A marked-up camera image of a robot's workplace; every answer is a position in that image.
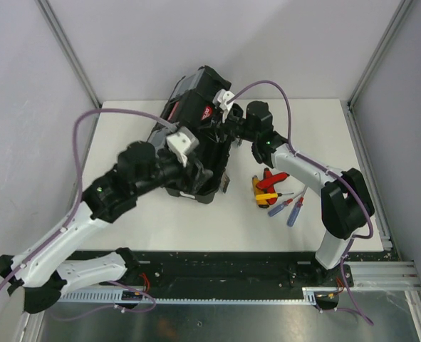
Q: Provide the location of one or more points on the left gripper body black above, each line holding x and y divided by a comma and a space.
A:
169, 169

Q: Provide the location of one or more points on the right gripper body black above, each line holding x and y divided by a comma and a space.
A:
234, 126

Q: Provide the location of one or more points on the black plastic toolbox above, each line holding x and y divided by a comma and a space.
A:
190, 105

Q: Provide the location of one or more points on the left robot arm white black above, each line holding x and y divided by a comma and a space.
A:
43, 273

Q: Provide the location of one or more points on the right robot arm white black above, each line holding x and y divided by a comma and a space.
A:
346, 205

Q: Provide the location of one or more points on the yellow utility knife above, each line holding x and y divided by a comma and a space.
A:
263, 199

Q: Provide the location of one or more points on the blue screwdriver left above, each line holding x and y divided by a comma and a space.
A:
282, 206

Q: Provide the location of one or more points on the blue screwdriver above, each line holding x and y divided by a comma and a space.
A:
282, 206
296, 208

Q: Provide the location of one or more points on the blue screwdriver right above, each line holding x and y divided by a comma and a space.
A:
296, 208

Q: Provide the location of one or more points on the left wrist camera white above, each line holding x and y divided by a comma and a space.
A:
182, 143

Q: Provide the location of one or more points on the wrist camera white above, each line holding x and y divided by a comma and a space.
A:
182, 143
223, 101

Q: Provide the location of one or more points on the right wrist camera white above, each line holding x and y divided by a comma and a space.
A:
223, 101

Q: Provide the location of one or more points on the red handled pliers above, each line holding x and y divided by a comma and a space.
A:
269, 180

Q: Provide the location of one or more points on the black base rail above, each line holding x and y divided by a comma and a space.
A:
233, 275

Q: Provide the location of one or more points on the right aluminium frame post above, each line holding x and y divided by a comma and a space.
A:
395, 24

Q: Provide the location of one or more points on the aluminium frame post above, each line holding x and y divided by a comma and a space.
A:
395, 24
67, 49

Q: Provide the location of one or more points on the grey slotted cable duct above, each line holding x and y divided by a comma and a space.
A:
305, 296

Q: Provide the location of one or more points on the left aluminium frame post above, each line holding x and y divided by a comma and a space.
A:
67, 49

